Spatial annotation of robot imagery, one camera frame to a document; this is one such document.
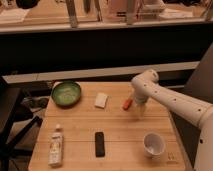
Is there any orange red pepper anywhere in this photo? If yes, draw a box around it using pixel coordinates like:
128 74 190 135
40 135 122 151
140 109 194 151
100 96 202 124
122 97 133 110

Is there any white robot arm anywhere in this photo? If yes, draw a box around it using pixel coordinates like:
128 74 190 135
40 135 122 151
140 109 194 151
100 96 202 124
131 69 213 171

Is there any green ceramic bowl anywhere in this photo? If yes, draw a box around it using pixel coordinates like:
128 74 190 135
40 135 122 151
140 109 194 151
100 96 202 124
51 81 81 107

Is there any white paper cup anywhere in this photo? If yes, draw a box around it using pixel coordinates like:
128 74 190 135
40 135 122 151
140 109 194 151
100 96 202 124
143 132 166 158

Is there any white sponge block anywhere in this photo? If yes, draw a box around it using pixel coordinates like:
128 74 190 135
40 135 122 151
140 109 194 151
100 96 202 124
94 93 108 108

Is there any black remote control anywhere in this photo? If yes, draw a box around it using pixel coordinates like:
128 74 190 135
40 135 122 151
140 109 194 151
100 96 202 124
95 132 105 157

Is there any white plastic bottle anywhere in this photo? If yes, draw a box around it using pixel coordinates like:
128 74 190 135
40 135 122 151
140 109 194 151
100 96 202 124
49 124 63 167

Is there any black chair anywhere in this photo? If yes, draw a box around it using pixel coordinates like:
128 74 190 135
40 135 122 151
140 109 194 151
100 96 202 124
0 76 42 171

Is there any metal rail bar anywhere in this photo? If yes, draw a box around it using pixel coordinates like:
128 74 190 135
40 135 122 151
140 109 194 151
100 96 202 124
3 61 199 84

